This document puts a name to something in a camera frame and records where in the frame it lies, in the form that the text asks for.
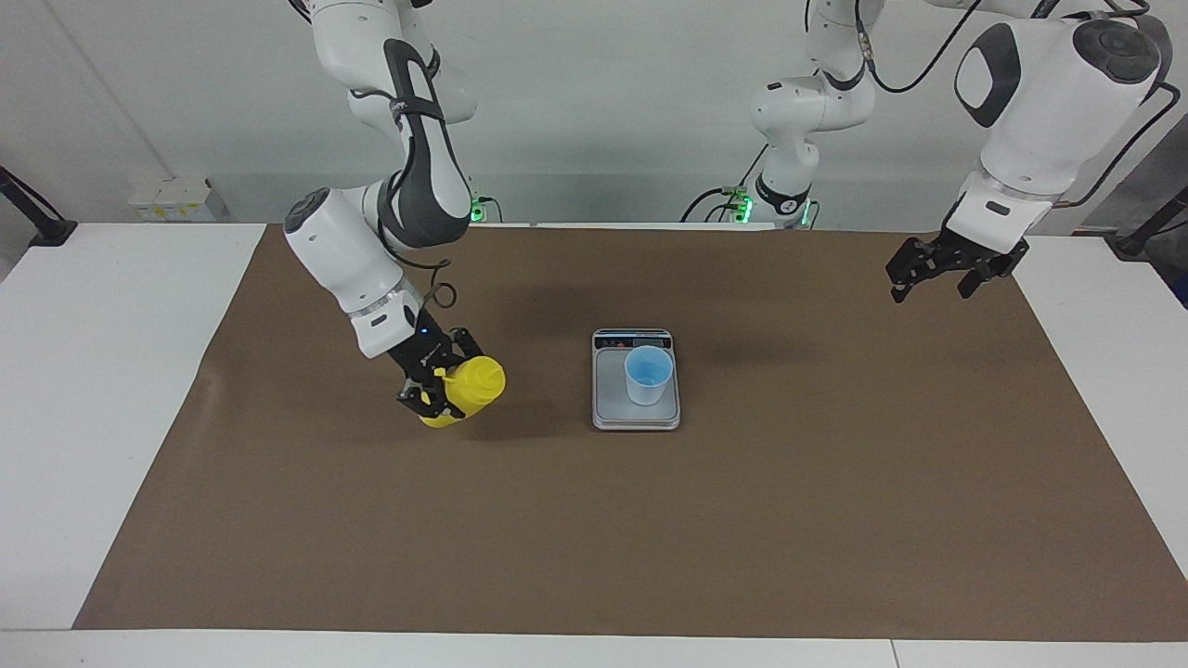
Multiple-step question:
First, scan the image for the brown table mat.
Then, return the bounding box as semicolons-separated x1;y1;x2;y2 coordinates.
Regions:
72;225;1188;643

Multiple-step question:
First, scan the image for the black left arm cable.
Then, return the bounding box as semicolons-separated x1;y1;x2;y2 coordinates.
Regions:
853;0;1182;211

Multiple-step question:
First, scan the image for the light blue plastic cup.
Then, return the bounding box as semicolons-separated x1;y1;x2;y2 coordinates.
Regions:
624;346;676;407

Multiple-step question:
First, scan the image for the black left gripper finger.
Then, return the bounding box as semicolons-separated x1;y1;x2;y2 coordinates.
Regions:
955;259;1004;301
885;238;941;305

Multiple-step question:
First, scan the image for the black clamp stand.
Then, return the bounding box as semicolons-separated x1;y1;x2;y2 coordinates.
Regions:
1113;185;1188;259
0;165;79;249

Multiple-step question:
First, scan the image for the yellow squeeze bottle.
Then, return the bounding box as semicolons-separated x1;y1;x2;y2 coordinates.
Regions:
417;354;508;430

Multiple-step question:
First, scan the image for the grey metal panel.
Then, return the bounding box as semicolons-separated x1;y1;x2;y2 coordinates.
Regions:
1074;115;1188;238

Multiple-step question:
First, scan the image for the silver digital kitchen scale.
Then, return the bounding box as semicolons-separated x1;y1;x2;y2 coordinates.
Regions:
591;328;682;432

